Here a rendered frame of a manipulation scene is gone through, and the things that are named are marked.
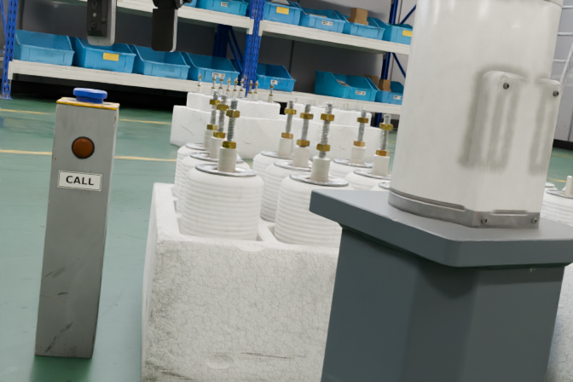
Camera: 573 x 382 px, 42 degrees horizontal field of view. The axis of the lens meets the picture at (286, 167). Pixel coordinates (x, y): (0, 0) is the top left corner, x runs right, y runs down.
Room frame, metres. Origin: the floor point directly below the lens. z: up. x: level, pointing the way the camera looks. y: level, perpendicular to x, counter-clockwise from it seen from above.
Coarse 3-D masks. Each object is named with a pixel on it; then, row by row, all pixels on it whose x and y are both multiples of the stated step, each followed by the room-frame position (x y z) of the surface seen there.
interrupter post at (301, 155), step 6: (294, 150) 1.04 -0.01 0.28; (300, 150) 1.03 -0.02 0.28; (306, 150) 1.03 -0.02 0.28; (294, 156) 1.03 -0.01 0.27; (300, 156) 1.03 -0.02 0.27; (306, 156) 1.03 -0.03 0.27; (294, 162) 1.03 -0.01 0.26; (300, 162) 1.03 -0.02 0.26; (306, 162) 1.03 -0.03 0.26; (306, 168) 1.03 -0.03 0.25
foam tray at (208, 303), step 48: (192, 240) 0.82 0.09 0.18; (240, 240) 0.85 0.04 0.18; (144, 288) 1.07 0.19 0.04; (192, 288) 0.82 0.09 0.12; (240, 288) 0.83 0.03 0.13; (288, 288) 0.84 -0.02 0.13; (144, 336) 0.87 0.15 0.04; (192, 336) 0.82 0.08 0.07; (240, 336) 0.83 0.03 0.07; (288, 336) 0.84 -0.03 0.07
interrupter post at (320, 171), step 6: (318, 162) 0.91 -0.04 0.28; (324, 162) 0.91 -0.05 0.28; (312, 168) 0.92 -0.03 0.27; (318, 168) 0.91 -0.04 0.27; (324, 168) 0.91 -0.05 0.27; (312, 174) 0.92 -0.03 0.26; (318, 174) 0.91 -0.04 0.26; (324, 174) 0.92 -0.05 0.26; (312, 180) 0.92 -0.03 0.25; (318, 180) 0.91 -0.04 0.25; (324, 180) 0.92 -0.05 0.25
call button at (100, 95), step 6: (78, 90) 0.89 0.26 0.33; (84, 90) 0.89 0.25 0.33; (90, 90) 0.89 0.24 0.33; (96, 90) 0.90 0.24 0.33; (102, 90) 0.92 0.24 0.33; (78, 96) 0.90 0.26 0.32; (84, 96) 0.89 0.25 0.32; (90, 96) 0.89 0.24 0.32; (96, 96) 0.89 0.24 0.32; (102, 96) 0.90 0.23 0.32; (96, 102) 0.90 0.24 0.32; (102, 102) 0.91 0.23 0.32
